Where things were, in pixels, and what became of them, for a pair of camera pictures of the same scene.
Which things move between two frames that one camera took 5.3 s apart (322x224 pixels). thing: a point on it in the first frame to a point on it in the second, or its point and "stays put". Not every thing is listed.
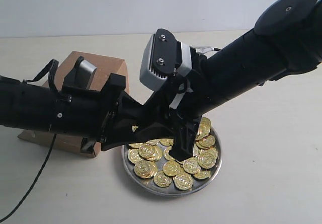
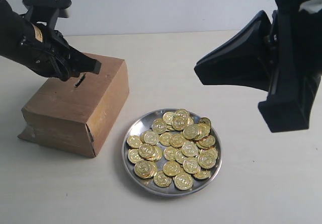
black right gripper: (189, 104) to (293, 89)
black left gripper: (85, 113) to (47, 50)
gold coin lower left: (145, 169) stays put
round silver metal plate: (148, 164) stays put
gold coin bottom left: (162, 179) stays put
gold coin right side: (207, 158) stays put
